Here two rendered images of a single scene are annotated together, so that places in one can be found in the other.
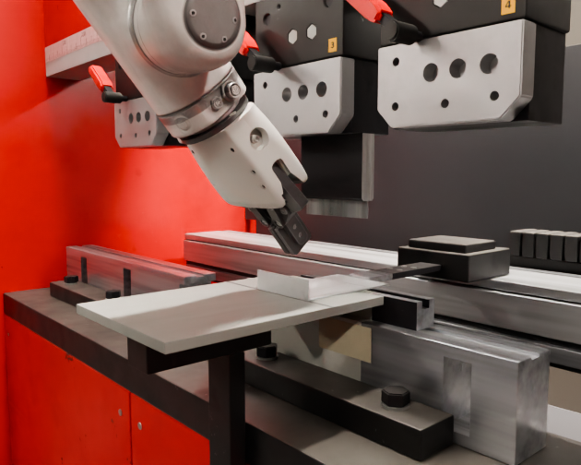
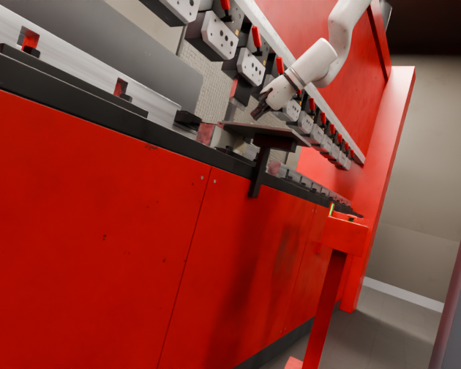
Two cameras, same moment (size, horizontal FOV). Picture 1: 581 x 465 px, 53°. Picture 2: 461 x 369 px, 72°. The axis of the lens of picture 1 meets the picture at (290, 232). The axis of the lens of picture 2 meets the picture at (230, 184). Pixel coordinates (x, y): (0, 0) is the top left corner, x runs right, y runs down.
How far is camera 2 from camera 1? 1.48 m
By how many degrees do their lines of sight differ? 106
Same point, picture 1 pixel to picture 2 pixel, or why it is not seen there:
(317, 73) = (260, 66)
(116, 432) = (195, 189)
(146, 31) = (329, 77)
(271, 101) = (248, 63)
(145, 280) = (145, 96)
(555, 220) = not seen: hidden behind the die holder
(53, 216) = not seen: outside the picture
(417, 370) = (252, 155)
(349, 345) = (241, 148)
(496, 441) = not seen: hidden behind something
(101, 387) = (188, 165)
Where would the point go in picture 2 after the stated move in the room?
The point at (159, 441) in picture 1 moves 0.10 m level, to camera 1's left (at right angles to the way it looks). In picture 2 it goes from (224, 185) to (233, 187)
